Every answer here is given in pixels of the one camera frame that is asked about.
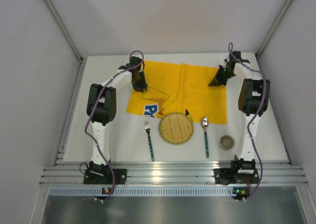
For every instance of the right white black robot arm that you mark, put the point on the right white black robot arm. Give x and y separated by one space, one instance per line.
252 102

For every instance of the white slotted cable duct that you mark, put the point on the white slotted cable duct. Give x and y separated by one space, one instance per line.
149 191

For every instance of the right aluminium corner post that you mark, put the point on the right aluminium corner post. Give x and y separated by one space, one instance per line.
280 16

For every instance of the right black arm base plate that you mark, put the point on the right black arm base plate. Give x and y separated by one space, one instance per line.
226 176

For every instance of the small round glass cup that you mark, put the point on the small round glass cup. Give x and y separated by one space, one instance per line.
226 142

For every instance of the yellow cartoon print cloth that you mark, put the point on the yellow cartoon print cloth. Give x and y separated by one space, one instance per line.
179 88

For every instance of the round woven bamboo mat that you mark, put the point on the round woven bamboo mat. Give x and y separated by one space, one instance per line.
176 128

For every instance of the aluminium corner post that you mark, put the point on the aluminium corner post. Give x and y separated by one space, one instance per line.
61 25
280 16

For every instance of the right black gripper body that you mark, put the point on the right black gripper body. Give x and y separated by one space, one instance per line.
220 74

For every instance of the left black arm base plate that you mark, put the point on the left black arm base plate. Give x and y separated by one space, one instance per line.
95 178

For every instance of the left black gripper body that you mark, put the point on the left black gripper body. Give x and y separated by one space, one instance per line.
138 80

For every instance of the fork with green handle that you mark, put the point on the fork with green handle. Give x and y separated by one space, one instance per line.
147 129

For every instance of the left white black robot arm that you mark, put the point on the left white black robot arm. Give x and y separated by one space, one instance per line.
102 105

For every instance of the spoon with green handle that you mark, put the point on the spoon with green handle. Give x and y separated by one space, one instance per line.
204 124

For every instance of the left aluminium corner post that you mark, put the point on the left aluminium corner post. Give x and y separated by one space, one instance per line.
61 25

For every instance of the aluminium mounting rail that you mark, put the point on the aluminium mounting rail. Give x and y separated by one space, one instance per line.
175 173

